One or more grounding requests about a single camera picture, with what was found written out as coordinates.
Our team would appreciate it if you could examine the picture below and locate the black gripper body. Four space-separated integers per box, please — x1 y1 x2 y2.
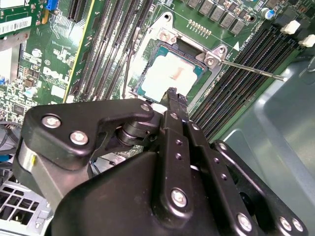
50 150 239 236

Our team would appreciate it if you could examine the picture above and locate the silver square CPU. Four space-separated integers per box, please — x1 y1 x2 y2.
134 45 207 100

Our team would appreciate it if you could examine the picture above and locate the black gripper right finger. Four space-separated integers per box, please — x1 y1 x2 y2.
177 92 310 236

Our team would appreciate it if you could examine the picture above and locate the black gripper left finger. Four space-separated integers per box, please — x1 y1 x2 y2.
12 87 197 219

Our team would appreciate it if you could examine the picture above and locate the metal wire locking lever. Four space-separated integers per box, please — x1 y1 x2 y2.
219 60 287 82
122 26 140 98

